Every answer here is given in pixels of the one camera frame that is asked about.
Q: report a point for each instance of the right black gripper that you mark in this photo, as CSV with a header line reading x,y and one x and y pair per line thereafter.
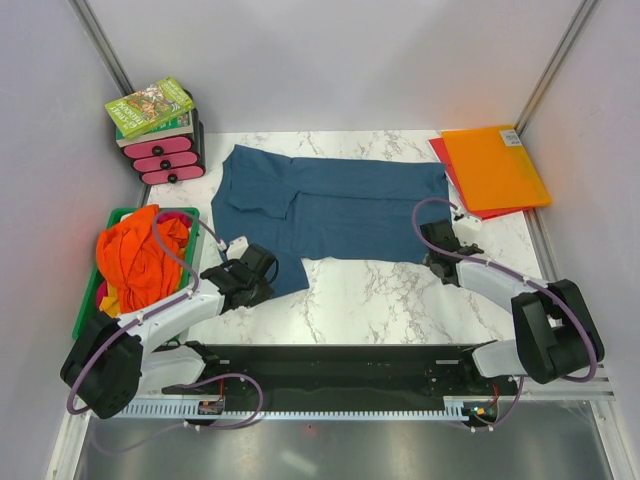
x,y
427,257

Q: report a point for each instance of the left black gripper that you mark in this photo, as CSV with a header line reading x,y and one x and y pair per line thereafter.
x,y
262,296

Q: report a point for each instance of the blue polo shirt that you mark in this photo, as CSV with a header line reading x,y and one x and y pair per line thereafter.
x,y
308,208

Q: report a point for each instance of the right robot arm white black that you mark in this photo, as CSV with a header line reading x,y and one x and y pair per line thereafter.
x,y
554,333

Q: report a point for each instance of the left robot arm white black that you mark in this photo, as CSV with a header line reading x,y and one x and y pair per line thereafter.
x,y
114,360

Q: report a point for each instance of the orange plastic folder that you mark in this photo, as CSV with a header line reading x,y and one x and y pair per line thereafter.
x,y
494,169

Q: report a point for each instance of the red plastic folder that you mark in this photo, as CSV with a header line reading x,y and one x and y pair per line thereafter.
x,y
439,147

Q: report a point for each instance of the orange shirt in bin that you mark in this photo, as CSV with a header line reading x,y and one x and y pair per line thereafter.
x,y
130,258

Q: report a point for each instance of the yellow shirt in bin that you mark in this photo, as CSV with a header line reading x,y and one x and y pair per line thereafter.
x,y
107,300

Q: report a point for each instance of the black pink drawer organizer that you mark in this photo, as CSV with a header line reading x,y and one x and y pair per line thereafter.
x,y
169,160

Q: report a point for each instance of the dark green book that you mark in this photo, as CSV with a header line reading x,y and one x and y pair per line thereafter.
x,y
182,125

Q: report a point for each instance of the light green book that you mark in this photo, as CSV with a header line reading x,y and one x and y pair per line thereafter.
x,y
144,110

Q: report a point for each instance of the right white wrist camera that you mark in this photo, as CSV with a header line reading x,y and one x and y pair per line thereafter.
x,y
466,227

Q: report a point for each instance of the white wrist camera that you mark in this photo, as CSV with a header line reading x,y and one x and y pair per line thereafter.
x,y
234,249
466,227

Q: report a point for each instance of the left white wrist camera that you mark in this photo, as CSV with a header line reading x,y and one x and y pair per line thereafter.
x,y
234,249

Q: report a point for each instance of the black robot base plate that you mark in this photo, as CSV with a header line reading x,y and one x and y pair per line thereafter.
x,y
349,361

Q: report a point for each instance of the grey slotted cable duct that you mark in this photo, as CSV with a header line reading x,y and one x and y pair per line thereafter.
x,y
205,409

